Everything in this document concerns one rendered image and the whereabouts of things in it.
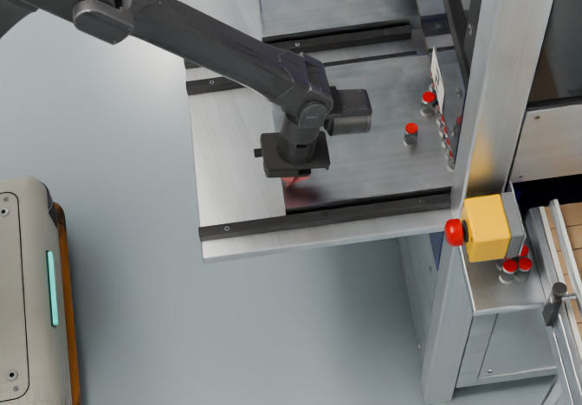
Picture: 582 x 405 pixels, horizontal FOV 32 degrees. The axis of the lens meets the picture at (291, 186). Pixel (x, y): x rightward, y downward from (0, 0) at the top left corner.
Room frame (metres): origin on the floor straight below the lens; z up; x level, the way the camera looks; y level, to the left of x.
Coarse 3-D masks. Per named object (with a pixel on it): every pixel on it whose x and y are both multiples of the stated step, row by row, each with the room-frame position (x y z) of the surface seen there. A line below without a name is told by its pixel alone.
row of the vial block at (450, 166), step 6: (432, 78) 0.97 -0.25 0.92; (432, 84) 0.97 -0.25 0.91; (432, 90) 0.96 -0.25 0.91; (438, 102) 0.93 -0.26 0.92; (438, 108) 0.91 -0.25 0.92; (438, 114) 0.91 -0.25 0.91; (438, 120) 0.91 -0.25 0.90; (444, 126) 0.87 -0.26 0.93; (444, 132) 0.87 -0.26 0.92; (444, 138) 0.86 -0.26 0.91; (444, 144) 0.86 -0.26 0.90; (444, 156) 0.84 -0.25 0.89; (450, 156) 0.82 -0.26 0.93; (450, 162) 0.82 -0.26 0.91; (450, 168) 0.81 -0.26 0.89
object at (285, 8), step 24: (264, 0) 1.21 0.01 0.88; (288, 0) 1.21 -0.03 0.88; (312, 0) 1.20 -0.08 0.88; (336, 0) 1.20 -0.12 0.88; (360, 0) 1.19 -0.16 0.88; (384, 0) 1.18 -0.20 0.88; (408, 0) 1.18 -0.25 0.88; (264, 24) 1.16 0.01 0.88; (288, 24) 1.15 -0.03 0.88; (312, 24) 1.15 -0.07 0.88; (336, 24) 1.14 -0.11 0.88; (360, 24) 1.11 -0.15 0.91; (384, 24) 1.11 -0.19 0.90; (408, 24) 1.11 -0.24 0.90
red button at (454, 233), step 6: (450, 222) 0.66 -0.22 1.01; (456, 222) 0.66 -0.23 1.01; (444, 228) 0.66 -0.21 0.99; (450, 228) 0.65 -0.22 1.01; (456, 228) 0.65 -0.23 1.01; (462, 228) 0.65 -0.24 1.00; (450, 234) 0.64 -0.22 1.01; (456, 234) 0.64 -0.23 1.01; (462, 234) 0.64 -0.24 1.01; (450, 240) 0.64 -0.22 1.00; (456, 240) 0.63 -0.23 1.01; (462, 240) 0.63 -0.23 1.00; (456, 246) 0.63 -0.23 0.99
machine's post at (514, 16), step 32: (512, 0) 0.71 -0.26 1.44; (544, 0) 0.71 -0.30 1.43; (480, 32) 0.75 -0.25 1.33; (512, 32) 0.71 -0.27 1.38; (544, 32) 0.71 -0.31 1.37; (480, 64) 0.73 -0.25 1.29; (512, 64) 0.71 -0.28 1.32; (480, 96) 0.71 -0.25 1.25; (512, 96) 0.71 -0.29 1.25; (480, 128) 0.71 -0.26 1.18; (512, 128) 0.71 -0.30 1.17; (480, 160) 0.71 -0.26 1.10; (512, 160) 0.71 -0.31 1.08; (480, 192) 0.71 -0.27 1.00; (448, 256) 0.72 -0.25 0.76; (448, 288) 0.71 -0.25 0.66; (448, 320) 0.71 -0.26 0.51; (448, 352) 0.71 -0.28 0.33; (448, 384) 0.71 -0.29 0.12
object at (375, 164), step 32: (352, 64) 1.03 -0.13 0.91; (384, 64) 1.03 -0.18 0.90; (416, 64) 1.03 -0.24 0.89; (384, 96) 0.98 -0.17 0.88; (416, 96) 0.97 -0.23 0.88; (320, 128) 0.93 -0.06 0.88; (384, 128) 0.91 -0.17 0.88; (352, 160) 0.86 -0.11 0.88; (384, 160) 0.85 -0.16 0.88; (416, 160) 0.84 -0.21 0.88; (288, 192) 0.81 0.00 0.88; (320, 192) 0.81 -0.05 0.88; (352, 192) 0.80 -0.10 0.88; (384, 192) 0.79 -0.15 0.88; (416, 192) 0.77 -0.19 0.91; (448, 192) 0.77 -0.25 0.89
